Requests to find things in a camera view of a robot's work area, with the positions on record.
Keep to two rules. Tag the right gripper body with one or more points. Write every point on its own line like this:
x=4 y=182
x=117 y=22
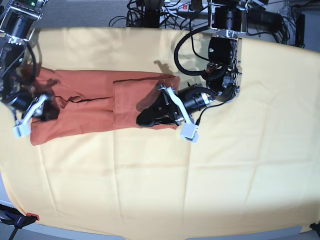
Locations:
x=21 y=101

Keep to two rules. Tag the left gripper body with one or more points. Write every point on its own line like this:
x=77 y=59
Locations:
x=196 y=98

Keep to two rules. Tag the orange T-shirt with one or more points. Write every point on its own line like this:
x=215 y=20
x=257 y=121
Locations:
x=92 y=101

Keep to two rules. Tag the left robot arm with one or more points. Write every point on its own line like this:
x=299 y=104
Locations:
x=220 y=75

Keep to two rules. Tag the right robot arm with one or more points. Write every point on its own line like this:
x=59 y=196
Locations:
x=16 y=20

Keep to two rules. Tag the yellow tablecloth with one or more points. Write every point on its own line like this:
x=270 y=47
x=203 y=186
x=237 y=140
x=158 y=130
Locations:
x=254 y=168

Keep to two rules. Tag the white power strip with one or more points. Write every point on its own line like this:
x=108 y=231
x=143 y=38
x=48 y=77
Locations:
x=183 y=8

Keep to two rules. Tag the black power adapter box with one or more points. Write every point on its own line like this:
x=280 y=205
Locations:
x=264 y=18

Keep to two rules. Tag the blue red table clamp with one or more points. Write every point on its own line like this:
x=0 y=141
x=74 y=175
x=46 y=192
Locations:
x=12 y=217

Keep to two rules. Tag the black clamp right corner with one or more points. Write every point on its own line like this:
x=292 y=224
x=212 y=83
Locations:
x=316 y=227

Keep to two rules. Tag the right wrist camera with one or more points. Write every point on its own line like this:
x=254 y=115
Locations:
x=21 y=130

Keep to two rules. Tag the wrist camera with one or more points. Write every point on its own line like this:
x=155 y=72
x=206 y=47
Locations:
x=189 y=132
x=21 y=130

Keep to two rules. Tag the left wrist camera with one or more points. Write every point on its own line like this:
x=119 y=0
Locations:
x=189 y=132

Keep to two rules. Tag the black stand post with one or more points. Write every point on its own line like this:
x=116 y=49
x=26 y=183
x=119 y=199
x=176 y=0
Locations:
x=151 y=15

